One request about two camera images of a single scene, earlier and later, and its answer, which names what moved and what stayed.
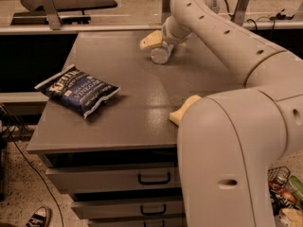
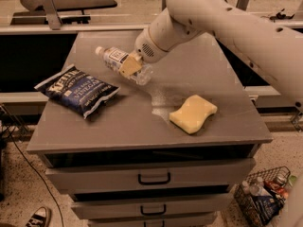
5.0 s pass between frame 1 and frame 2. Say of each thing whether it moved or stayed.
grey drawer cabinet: stayed
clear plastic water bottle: moved
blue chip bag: stayed
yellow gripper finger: moved
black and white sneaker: stayed
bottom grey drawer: stayed
